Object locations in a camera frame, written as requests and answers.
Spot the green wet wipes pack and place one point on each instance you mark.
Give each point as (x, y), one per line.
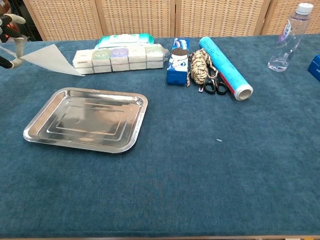
(125, 38)

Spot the silver metal tray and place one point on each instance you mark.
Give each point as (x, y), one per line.
(87, 120)

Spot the teal table cloth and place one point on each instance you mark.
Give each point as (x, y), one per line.
(200, 175)

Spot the wide blue cookie box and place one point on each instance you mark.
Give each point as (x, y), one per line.
(315, 68)

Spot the pocket tissue multipack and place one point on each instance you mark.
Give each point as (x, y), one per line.
(117, 58)

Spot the blue cling film roll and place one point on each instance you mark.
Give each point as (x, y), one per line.
(220, 62)

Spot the white tissue sheet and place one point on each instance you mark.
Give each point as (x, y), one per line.
(47, 58)

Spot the clear plastic water bottle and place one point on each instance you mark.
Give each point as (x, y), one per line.
(287, 37)

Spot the slim blue cookie box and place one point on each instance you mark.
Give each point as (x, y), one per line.
(176, 72)

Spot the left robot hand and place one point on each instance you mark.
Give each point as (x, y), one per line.
(19, 47)

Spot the wicker folding screen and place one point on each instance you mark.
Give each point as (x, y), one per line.
(137, 17)

